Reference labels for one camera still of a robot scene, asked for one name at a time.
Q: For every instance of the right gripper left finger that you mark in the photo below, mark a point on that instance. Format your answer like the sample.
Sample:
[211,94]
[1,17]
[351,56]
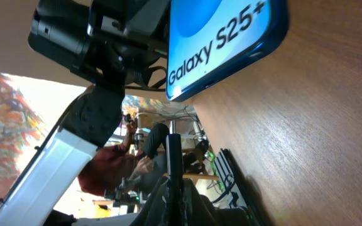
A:
[151,213]

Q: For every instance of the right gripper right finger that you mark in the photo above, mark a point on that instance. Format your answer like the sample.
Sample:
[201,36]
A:
[198,211]

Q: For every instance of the blue Galaxy smartphone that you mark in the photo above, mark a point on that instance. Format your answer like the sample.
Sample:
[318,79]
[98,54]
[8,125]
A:
[209,40]

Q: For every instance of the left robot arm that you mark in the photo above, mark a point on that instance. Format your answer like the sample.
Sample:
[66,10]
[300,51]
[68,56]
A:
[113,44]

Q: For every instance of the colourful wall painting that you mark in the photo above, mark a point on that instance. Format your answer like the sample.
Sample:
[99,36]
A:
[20,130]

